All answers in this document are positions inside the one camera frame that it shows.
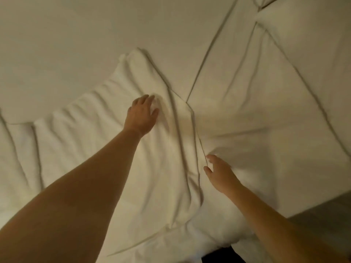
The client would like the person's right hand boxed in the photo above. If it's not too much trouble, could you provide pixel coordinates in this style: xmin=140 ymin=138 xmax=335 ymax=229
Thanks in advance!
xmin=203 ymin=154 xmax=244 ymax=196

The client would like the person's left hand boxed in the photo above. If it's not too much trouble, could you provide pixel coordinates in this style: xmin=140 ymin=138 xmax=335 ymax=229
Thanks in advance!
xmin=123 ymin=94 xmax=160 ymax=138

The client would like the white duvet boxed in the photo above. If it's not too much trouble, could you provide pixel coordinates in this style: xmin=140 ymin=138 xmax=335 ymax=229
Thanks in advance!
xmin=0 ymin=47 xmax=209 ymax=263

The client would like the large white pillow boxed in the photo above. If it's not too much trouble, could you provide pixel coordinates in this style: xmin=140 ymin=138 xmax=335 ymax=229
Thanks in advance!
xmin=186 ymin=0 xmax=351 ymax=245

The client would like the person's right forearm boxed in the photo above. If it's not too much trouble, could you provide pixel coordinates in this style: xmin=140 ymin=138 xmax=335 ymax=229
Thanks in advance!
xmin=225 ymin=185 xmax=351 ymax=263

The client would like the person's left forearm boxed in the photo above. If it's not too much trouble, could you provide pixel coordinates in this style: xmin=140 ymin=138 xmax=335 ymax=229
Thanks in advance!
xmin=0 ymin=128 xmax=144 ymax=263

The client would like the person's dark clothing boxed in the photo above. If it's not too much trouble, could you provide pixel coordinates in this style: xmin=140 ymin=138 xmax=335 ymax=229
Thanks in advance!
xmin=201 ymin=245 xmax=246 ymax=263

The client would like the white bed sheet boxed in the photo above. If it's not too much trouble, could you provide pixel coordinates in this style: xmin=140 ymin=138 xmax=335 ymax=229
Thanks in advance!
xmin=0 ymin=0 xmax=239 ymax=125

